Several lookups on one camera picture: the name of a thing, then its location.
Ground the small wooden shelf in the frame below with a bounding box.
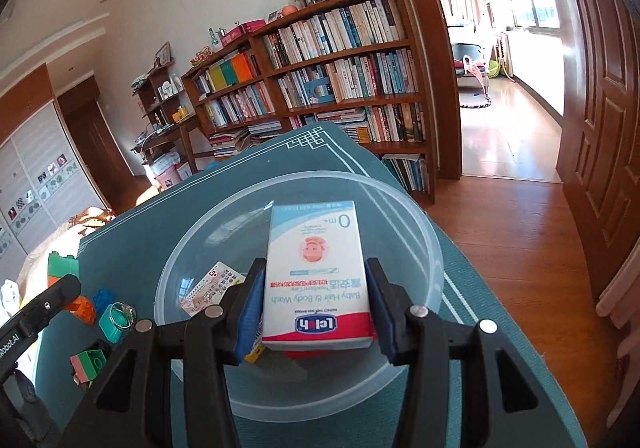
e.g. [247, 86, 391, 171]
[132, 59, 189, 129]

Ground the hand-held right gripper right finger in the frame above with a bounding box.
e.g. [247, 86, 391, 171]
[364, 257, 563, 448]

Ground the wardrobe with white sliding doors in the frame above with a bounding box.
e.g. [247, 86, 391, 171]
[0, 63, 108, 274]

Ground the clear plastic bowl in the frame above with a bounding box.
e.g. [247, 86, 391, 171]
[153, 173, 446, 421]

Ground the teal desktop mat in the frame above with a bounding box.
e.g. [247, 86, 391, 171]
[37, 123, 588, 448]

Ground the pink red box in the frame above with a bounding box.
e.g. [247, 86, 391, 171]
[220, 19, 267, 47]

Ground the large wooden bookcase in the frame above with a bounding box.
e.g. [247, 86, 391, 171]
[180, 0, 436, 207]

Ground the row of colourful books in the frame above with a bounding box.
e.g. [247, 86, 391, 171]
[192, 50, 263, 96]

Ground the panelled wooden door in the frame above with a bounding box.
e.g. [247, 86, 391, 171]
[550, 0, 640, 301]

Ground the pink green toy block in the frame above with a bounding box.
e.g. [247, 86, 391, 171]
[70, 349, 112, 384]

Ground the teal dental floss case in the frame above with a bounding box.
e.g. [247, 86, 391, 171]
[98, 303, 136, 344]

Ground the dark brown door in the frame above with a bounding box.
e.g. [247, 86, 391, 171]
[57, 75, 138, 209]

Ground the green orange toy block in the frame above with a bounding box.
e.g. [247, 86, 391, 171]
[47, 252, 81, 285]

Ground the stack of lying books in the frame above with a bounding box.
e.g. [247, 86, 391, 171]
[207, 120, 287, 159]

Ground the printed paper packet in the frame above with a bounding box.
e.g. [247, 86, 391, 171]
[180, 262, 248, 319]

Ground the white baby wash box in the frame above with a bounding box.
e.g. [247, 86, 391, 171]
[261, 200, 377, 352]

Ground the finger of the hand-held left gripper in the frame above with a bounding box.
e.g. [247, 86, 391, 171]
[0, 273, 82, 365]

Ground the metal ring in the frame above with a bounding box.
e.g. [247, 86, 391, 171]
[109, 303, 137, 327]

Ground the blue toy block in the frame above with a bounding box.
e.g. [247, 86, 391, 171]
[92, 289, 120, 316]

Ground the pink bin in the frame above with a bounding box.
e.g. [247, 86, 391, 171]
[151, 163, 182, 192]

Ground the baby rocker chair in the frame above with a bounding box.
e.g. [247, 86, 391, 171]
[450, 20, 493, 90]

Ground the brown printed blanket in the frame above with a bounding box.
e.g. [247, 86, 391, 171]
[67, 207, 117, 230]

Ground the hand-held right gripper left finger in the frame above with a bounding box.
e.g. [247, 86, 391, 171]
[65, 257, 268, 448]

